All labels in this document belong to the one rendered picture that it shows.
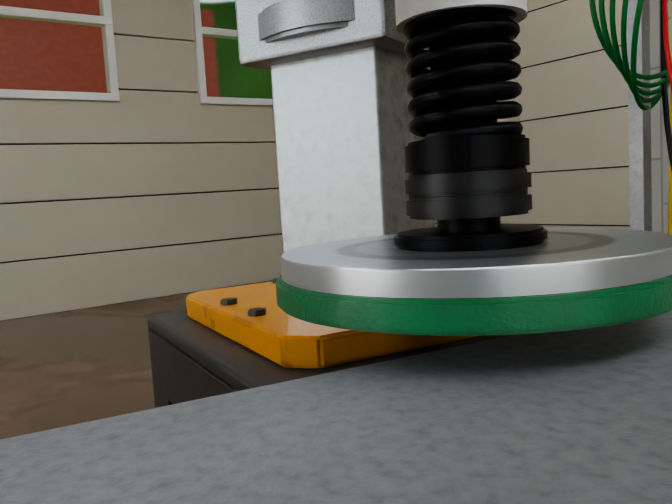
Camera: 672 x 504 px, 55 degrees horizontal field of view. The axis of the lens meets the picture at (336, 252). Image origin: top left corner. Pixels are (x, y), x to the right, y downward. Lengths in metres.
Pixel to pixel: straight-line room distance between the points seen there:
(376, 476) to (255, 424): 0.06
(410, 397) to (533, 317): 0.06
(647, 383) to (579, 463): 0.08
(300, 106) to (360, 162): 0.14
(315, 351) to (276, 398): 0.51
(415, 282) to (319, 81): 0.75
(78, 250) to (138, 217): 0.63
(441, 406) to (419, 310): 0.04
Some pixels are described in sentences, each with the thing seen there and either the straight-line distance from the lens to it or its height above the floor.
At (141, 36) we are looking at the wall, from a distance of 6.71.
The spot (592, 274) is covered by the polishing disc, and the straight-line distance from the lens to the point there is 0.28.
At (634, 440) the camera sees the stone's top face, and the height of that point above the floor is 0.87.
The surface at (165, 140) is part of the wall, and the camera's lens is 6.57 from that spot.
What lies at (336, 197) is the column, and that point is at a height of 0.94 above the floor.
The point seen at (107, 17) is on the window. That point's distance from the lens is 6.58.
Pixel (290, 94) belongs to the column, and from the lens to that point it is 1.03.
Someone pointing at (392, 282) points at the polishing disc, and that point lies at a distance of 0.27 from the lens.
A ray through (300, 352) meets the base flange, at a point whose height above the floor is 0.76.
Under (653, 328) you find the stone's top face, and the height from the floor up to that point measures 0.87.
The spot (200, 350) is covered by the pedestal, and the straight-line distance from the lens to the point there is 0.94.
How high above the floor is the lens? 0.95
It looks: 6 degrees down
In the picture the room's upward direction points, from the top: 3 degrees counter-clockwise
